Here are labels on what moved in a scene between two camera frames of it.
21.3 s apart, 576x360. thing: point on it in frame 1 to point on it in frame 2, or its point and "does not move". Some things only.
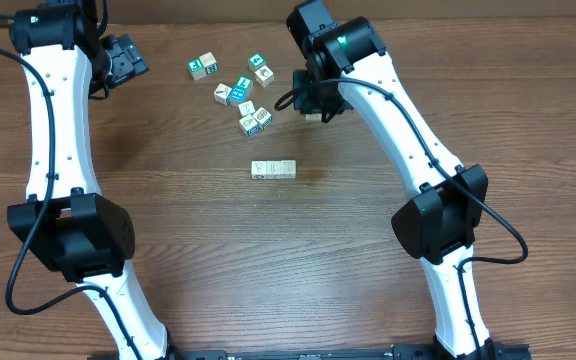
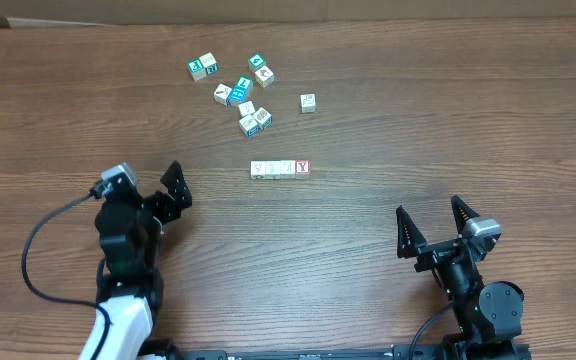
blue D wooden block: [248, 125] does not move
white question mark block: [246, 108] does not move
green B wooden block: [314, 117] to [302, 169]
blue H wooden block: [237, 96] does not move
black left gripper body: [118, 64] to [159, 209]
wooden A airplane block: [258, 169] does not move
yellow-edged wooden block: [288, 169] does not move
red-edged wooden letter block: [273, 169] does not move
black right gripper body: [322, 99] to [458, 277]
